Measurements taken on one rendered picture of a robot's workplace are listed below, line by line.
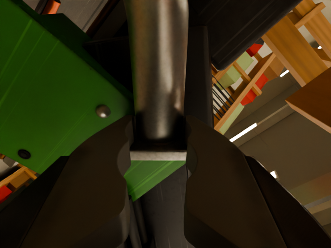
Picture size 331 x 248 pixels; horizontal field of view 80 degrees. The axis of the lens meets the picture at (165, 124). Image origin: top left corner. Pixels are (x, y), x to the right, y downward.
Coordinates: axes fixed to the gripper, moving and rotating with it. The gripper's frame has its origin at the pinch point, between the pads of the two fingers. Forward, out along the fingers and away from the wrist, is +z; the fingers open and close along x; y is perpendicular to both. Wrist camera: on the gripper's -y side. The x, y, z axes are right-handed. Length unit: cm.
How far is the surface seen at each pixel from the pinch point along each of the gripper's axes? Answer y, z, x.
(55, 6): -5.4, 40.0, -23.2
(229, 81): 96, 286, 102
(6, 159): 16.1, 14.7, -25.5
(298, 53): 10, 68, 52
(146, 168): 6.3, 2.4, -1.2
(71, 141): 3.5, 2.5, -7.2
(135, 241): 13.6, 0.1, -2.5
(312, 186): 177, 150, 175
